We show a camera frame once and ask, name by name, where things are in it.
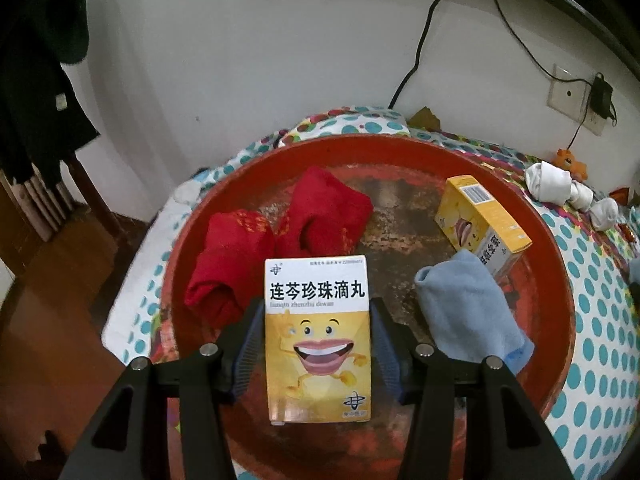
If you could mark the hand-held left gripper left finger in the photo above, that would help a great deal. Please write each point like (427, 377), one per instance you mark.
(245, 355)

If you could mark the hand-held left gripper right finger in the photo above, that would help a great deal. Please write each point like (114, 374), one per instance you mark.
(389, 355)

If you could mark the yellow medicine box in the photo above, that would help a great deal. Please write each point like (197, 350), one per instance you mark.
(475, 220)
(317, 310)

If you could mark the red sock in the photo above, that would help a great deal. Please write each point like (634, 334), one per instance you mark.
(325, 215)
(220, 260)

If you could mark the red round tray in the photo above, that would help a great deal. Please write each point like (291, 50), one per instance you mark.
(400, 240)

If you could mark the white sock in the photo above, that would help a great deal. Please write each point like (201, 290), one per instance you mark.
(582, 196)
(547, 182)
(605, 212)

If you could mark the white bed sheet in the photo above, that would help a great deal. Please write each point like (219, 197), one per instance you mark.
(135, 280)

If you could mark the polka dot blanket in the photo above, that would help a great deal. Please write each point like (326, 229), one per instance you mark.
(590, 335)

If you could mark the polka dot pillow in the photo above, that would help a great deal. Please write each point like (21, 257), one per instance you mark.
(350, 125)

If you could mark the brown cardboard piece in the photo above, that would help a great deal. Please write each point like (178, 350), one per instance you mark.
(425, 117)

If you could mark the wooden chair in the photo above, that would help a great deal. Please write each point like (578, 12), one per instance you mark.
(60, 200)

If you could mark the orange toy tiger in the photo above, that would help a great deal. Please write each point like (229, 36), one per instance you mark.
(570, 162)

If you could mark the red box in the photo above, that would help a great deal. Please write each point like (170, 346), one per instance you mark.
(619, 192)

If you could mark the black power adapter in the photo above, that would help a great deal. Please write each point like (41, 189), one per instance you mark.
(602, 96)

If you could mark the dark hanging clothes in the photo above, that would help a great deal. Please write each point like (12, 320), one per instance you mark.
(35, 85)

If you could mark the white wall outlet panel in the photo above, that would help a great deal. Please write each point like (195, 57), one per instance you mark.
(567, 95)

